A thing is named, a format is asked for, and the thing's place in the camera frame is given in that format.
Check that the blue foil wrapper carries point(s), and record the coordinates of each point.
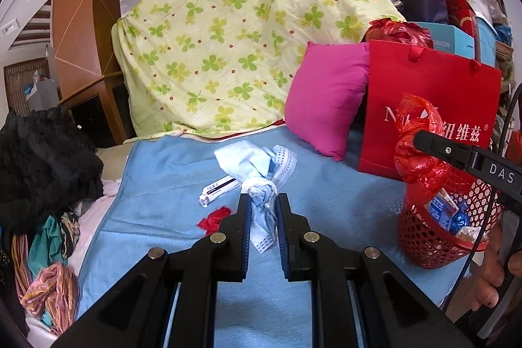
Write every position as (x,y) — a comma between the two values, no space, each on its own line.
(461,219)

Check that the pink bed sheet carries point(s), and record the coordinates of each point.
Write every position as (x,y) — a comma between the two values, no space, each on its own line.
(102,201)

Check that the clover print quilt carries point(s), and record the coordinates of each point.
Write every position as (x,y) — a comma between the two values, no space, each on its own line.
(228,26)

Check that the blue blanket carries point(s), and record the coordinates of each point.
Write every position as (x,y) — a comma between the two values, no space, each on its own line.
(346,201)

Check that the red cloth scrap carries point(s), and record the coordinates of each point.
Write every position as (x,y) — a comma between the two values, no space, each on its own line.
(214,219)

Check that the teal garment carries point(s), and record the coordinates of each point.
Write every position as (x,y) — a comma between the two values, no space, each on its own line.
(47,242)

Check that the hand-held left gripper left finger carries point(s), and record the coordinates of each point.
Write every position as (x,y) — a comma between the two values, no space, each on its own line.
(244,238)

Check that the light blue cardboard box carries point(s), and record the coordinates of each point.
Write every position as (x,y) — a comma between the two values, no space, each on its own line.
(444,36)

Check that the black cloth pile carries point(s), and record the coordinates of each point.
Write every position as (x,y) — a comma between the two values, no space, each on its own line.
(45,168)

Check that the knotted blue face mask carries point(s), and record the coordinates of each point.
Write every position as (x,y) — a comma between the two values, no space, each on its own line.
(261,225)

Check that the wooden lattice cabinet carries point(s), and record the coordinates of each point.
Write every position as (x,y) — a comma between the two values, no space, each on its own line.
(16,87)

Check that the magenta pillow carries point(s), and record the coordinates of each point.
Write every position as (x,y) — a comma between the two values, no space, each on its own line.
(322,99)

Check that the beige cushion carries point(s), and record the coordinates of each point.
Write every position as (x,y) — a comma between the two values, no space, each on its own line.
(114,164)

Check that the small white cardboard box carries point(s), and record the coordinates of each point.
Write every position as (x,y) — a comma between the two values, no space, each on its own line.
(216,191)

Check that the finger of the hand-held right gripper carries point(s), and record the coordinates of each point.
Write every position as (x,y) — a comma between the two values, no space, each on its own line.
(440,146)

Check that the red mesh basket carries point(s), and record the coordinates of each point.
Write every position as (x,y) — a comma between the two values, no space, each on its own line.
(428,246)

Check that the red plastic bag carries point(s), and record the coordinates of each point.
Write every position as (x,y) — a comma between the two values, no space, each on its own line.
(412,160)
(399,31)

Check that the red gift box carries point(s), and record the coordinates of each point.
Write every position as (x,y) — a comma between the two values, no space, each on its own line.
(459,5)

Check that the striped scarf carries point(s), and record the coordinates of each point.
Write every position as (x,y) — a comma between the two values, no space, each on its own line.
(49,295)

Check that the red paper bag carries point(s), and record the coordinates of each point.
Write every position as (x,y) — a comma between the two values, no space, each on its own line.
(440,87)

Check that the blue plastic bin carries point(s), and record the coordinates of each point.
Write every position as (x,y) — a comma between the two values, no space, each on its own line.
(487,42)

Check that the brown wooden bed frame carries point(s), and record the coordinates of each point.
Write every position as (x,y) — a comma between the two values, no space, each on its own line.
(81,5)

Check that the person's right hand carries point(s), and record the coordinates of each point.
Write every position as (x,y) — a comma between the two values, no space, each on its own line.
(491,270)

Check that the patterned garment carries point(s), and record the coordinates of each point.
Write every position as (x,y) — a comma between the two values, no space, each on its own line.
(71,229)

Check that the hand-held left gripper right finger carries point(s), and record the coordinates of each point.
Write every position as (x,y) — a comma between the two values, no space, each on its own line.
(281,240)

